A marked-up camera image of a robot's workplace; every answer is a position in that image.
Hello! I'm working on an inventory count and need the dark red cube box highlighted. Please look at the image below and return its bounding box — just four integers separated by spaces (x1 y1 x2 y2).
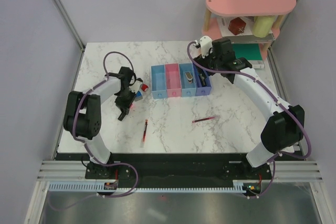
228 17 247 36

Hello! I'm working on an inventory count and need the red black pen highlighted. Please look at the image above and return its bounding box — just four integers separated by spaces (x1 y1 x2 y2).
140 119 148 148

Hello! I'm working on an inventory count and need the white cable duct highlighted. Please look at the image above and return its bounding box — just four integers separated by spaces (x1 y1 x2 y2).
48 180 263 193

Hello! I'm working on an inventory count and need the purple drawer bin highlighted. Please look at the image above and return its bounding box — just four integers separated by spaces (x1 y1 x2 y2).
193 65 212 96

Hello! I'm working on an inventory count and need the red black stamp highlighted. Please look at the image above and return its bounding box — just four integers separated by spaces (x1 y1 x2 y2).
141 83 149 92

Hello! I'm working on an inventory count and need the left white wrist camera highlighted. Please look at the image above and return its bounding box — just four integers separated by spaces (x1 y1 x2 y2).
129 78 143 94

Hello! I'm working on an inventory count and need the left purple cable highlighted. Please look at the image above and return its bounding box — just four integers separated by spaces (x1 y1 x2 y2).
48 51 140 212

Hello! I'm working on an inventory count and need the white book on shelf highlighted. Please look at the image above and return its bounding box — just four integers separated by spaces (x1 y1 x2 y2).
216 16 280 44

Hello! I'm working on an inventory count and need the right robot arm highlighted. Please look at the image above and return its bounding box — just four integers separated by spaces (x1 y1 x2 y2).
190 36 305 179

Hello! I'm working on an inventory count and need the purple cable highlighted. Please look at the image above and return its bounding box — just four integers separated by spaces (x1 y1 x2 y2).
48 51 140 212
186 40 313 200

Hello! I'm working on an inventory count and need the grey white eraser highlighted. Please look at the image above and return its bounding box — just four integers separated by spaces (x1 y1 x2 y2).
184 71 193 83

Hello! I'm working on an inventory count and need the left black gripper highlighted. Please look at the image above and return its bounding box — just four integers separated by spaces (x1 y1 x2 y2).
115 88 138 114

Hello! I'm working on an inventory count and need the pink wooden shelf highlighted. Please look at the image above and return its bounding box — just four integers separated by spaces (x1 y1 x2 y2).
202 0 297 54

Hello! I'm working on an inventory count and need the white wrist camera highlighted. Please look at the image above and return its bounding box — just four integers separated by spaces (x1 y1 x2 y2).
129 78 143 94
199 36 213 58

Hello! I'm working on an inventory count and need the red gel pen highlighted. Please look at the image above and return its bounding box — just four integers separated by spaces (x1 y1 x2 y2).
192 115 218 123

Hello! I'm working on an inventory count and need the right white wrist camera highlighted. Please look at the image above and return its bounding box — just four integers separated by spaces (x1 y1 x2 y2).
199 36 213 58

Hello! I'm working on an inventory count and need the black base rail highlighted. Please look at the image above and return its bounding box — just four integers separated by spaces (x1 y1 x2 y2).
55 152 271 185

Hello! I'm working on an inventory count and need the pink drawer bin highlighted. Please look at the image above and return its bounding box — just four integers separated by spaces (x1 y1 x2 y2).
165 63 182 98

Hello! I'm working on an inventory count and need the pale yellow cylinder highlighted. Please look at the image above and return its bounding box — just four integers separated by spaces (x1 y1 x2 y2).
251 16 275 38

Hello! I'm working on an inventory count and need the blue grey eraser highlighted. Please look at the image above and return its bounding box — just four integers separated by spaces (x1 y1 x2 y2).
134 91 143 101

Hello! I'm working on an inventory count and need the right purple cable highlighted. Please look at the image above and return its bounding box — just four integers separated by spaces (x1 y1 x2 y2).
186 40 313 200

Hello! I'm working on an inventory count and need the light blue drawer bin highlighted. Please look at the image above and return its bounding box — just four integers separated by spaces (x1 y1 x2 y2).
151 65 167 99

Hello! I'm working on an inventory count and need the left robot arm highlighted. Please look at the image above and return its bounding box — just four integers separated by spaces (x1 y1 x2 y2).
63 67 142 178

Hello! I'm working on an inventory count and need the green grey book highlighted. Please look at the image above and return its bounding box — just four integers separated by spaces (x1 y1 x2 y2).
232 44 265 69

